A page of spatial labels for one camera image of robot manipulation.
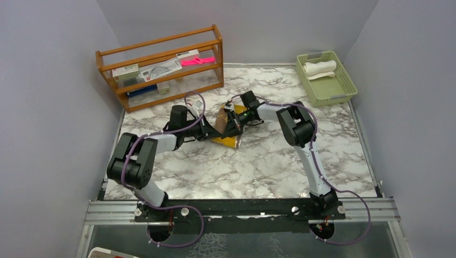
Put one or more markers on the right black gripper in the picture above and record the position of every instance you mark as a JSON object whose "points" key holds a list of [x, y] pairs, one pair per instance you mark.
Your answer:
{"points": [[233, 127]]}

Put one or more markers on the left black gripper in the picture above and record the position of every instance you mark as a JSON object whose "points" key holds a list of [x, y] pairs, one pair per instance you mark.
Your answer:
{"points": [[207, 131]]}

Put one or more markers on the yellow towel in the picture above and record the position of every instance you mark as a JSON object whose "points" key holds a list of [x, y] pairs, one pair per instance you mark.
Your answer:
{"points": [[231, 140]]}

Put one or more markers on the white towel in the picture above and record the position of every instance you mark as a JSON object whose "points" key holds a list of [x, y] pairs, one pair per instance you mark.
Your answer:
{"points": [[318, 70]]}

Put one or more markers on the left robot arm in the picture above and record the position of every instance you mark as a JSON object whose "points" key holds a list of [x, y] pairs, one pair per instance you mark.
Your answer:
{"points": [[132, 162]]}

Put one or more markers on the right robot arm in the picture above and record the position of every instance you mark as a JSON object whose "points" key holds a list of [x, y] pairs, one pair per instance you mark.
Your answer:
{"points": [[299, 127]]}

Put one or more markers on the small white green box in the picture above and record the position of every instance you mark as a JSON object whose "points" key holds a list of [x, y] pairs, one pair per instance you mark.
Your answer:
{"points": [[163, 87]]}

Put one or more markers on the blue box on shelf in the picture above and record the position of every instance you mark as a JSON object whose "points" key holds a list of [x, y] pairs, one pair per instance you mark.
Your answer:
{"points": [[141, 91]]}

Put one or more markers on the pink ruler set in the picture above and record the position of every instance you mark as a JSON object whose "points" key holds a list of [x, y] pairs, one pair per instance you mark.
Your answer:
{"points": [[198, 61]]}

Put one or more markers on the white pack behind pink ruler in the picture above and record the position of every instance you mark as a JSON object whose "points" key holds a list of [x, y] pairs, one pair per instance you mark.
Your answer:
{"points": [[188, 56]]}

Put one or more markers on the wooden shelf rack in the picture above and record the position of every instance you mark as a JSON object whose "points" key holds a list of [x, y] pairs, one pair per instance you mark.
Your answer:
{"points": [[208, 41]]}

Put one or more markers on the clear protractor ruler pack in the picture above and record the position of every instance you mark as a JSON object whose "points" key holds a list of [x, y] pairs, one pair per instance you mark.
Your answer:
{"points": [[159, 70]]}

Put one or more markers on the green plastic basket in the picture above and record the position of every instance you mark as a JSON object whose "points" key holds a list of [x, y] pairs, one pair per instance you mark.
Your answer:
{"points": [[327, 90]]}

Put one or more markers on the white box with red label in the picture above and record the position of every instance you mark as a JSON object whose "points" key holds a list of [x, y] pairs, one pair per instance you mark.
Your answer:
{"points": [[126, 76]]}

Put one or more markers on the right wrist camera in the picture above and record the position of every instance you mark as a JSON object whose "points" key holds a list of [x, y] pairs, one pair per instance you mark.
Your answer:
{"points": [[229, 107]]}

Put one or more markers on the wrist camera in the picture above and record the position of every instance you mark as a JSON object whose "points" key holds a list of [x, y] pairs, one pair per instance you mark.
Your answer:
{"points": [[196, 109], [229, 107]]}

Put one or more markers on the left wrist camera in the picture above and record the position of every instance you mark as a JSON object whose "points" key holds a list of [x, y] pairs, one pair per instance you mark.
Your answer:
{"points": [[196, 109]]}

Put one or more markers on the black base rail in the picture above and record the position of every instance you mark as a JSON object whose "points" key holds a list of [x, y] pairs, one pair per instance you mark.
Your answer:
{"points": [[231, 216]]}

